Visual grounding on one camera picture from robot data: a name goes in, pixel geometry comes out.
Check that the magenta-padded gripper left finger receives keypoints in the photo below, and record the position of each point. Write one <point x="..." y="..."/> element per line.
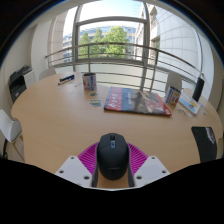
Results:
<point x="71" y="170"/>

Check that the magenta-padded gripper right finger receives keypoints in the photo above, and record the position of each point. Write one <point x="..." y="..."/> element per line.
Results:
<point x="151" y="170"/>

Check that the black computer mouse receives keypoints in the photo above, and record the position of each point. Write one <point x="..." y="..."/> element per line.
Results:
<point x="112" y="160"/>

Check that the black printed mouse pad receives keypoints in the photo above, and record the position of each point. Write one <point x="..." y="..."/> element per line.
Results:
<point x="204" y="143"/>

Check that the red magazine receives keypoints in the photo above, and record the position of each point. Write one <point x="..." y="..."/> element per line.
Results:
<point x="136" y="101"/>

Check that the small teal card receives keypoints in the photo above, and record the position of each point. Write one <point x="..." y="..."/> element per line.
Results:
<point x="95" y="103"/>
<point x="93" y="94"/>

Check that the white chair with wooden legs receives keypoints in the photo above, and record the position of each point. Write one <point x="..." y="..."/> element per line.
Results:
<point x="9" y="130"/>

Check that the printed mug with plant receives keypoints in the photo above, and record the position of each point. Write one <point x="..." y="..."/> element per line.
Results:
<point x="172" y="96"/>

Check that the white and blue illustrated book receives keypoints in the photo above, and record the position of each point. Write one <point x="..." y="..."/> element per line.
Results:
<point x="190" y="104"/>

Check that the white printed mug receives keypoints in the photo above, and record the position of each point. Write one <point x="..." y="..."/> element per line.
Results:
<point x="89" y="82"/>

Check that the blue and white stapler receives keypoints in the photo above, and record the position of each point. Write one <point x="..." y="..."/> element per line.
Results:
<point x="66" y="79"/>

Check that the black cylindrical bottle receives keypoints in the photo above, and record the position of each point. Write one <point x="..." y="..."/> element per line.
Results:
<point x="198" y="89"/>

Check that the black and white printer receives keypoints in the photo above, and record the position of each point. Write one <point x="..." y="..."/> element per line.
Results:
<point x="18" y="83"/>

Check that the metal balcony railing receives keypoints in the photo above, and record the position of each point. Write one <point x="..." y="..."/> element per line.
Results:
<point x="110" y="44"/>

